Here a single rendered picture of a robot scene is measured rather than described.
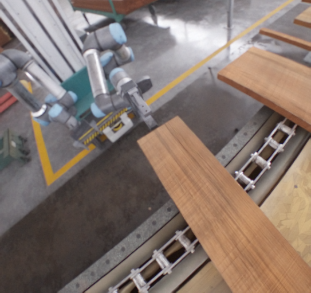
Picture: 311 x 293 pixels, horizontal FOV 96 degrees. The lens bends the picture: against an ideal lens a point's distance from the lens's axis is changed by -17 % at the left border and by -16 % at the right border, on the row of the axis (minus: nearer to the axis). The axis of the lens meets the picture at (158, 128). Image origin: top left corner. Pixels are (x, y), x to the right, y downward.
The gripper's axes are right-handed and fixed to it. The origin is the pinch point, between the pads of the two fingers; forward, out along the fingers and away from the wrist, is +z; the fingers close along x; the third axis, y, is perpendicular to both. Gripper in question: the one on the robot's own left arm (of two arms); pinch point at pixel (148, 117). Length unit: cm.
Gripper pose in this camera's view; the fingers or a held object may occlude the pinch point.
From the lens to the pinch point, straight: 52.6
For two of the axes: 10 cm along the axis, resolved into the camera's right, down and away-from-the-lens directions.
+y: -8.4, 5.3, -1.2
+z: 4.9, 6.4, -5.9
